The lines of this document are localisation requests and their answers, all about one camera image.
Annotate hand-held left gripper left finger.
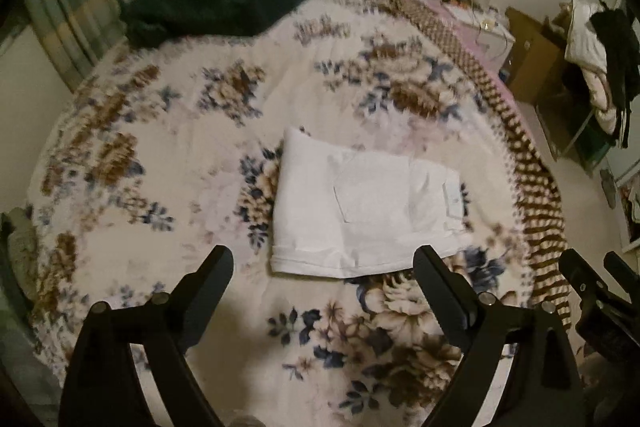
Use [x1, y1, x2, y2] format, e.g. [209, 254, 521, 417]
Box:
[59, 245, 235, 427]

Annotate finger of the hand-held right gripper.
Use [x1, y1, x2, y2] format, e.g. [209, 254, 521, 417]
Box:
[603, 251, 640, 308]
[558, 249, 610, 308]

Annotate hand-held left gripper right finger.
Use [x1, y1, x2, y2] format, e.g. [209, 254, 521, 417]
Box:
[413, 245, 587, 427]

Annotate white pants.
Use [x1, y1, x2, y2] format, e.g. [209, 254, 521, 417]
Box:
[270, 127, 475, 280]

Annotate grey slipper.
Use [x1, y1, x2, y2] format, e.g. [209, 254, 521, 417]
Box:
[600, 169, 618, 208]

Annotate brown checkered blanket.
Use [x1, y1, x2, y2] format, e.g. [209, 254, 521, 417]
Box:
[360, 0, 573, 328]

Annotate green bin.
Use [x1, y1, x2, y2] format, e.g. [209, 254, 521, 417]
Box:
[570, 107, 613, 168]

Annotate metal folding chair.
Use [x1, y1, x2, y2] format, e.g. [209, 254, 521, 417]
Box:
[537, 72, 616, 170]

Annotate floral blanket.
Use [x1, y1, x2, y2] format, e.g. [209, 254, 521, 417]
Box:
[27, 0, 531, 423]

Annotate grey-green cloth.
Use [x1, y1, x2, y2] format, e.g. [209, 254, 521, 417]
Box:
[0, 207, 38, 303]

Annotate black clothes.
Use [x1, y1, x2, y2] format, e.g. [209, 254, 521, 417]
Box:
[590, 0, 640, 150]

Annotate brown cardboard box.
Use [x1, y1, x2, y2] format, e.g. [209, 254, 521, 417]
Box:
[504, 6, 576, 105]

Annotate pink bed sheet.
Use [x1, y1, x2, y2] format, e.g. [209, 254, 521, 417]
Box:
[430, 0, 516, 98]

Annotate white padded jacket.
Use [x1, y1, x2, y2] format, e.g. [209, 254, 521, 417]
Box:
[564, 0, 618, 135]

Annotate white nightstand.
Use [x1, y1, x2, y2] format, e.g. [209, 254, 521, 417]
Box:
[442, 2, 516, 72]

